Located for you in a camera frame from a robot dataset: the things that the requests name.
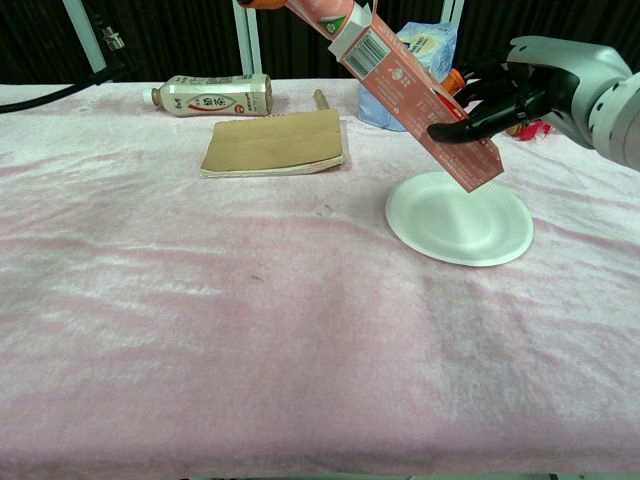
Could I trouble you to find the white paper plate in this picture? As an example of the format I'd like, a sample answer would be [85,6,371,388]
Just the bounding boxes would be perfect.
[384,171,535,267]

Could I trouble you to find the milk tea plastic bottle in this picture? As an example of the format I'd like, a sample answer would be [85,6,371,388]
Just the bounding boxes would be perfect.
[141,73,274,120]

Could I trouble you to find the brown cover notebook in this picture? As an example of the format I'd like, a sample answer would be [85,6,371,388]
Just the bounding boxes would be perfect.
[199,110,350,180]

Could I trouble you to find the pink red toothpaste box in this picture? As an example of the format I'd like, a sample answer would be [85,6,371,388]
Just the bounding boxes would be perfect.
[283,0,504,194]

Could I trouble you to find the blue tissue pack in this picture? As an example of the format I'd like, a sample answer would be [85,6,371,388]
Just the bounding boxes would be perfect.
[357,21,459,134]

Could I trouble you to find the white feather shuttlecock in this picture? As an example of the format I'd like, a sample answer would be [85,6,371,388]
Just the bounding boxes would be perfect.
[507,119,554,143]

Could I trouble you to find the black cable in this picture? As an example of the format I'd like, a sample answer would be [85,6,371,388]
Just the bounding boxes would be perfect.
[0,9,136,115]

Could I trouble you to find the pink plush table cloth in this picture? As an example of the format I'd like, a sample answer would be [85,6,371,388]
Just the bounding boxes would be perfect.
[0,74,640,474]

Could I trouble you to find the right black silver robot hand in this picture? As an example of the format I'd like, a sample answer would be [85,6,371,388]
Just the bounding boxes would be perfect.
[427,34,632,151]

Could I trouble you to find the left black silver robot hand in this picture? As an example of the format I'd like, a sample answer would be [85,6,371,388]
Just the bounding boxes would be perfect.
[236,0,289,12]

